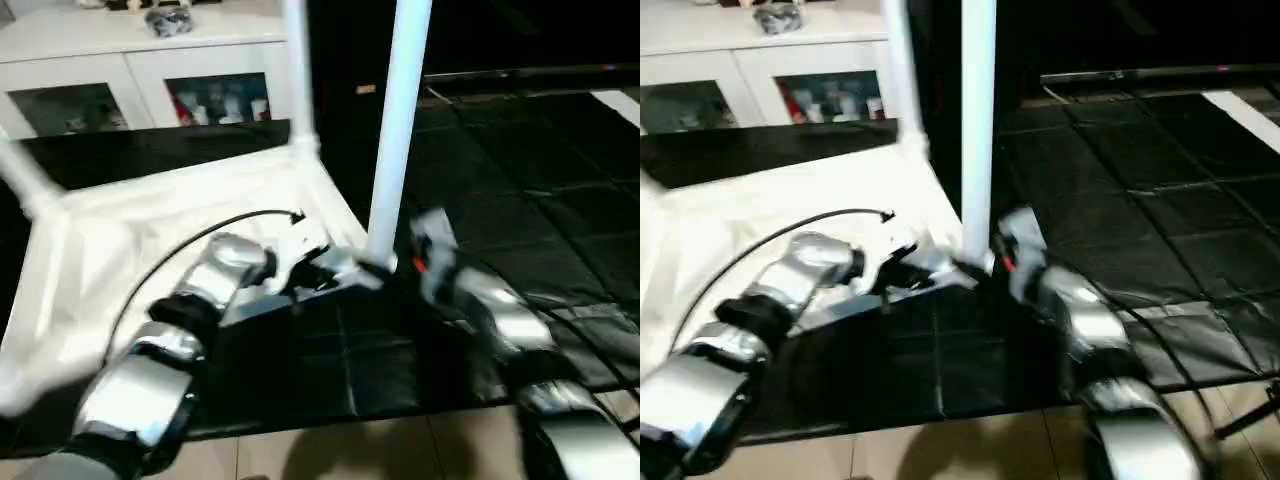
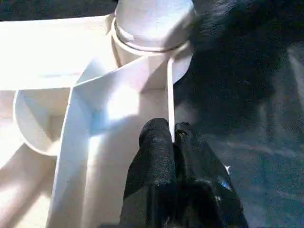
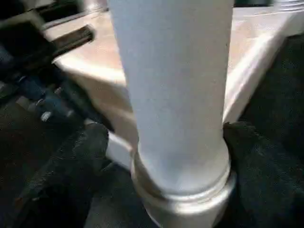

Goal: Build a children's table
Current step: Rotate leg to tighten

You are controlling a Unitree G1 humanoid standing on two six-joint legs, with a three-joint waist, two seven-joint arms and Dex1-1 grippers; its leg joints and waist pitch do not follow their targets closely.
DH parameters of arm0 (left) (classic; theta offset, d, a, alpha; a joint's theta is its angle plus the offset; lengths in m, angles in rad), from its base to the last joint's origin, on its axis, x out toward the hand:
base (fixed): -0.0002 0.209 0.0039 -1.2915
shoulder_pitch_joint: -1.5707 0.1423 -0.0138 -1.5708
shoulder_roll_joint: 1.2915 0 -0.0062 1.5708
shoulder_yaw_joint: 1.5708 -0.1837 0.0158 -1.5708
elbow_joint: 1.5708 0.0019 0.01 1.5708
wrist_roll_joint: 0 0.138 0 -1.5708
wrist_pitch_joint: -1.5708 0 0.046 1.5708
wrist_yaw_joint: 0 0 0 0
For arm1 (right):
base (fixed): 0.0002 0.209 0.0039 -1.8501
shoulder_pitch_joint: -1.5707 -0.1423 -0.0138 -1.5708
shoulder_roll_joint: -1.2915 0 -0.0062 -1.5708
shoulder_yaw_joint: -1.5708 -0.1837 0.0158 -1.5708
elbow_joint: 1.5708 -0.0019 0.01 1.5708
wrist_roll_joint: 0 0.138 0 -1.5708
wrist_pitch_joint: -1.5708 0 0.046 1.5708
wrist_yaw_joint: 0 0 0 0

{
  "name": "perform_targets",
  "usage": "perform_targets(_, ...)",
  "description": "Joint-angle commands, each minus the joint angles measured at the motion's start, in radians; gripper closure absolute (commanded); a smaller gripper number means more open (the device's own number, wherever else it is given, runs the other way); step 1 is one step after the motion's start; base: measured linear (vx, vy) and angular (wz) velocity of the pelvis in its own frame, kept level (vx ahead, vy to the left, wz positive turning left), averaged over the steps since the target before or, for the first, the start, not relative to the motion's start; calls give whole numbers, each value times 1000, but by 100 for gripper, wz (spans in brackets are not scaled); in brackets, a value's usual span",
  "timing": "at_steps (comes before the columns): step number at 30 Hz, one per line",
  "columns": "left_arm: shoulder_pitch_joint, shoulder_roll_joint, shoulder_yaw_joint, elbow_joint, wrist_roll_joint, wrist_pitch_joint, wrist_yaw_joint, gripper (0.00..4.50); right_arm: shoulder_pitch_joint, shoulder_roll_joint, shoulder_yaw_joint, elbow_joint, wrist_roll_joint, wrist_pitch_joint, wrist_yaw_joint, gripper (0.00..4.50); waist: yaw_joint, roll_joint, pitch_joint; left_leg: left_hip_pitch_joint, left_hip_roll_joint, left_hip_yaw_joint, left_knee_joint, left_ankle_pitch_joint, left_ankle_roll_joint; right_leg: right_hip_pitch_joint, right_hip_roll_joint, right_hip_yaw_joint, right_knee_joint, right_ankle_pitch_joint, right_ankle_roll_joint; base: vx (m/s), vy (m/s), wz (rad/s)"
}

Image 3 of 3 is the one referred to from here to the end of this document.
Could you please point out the white plastic table leg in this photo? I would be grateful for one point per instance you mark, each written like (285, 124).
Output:
(171, 95)

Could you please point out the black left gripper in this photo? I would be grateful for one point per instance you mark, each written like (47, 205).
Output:
(23, 57)

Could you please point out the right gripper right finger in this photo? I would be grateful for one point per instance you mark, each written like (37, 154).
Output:
(270, 190)

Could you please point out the white plastic table top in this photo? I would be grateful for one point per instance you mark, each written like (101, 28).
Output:
(261, 47)

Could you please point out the black work mat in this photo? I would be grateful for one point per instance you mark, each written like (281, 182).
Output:
(19, 152)

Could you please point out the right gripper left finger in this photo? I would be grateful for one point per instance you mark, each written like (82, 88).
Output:
(52, 190)

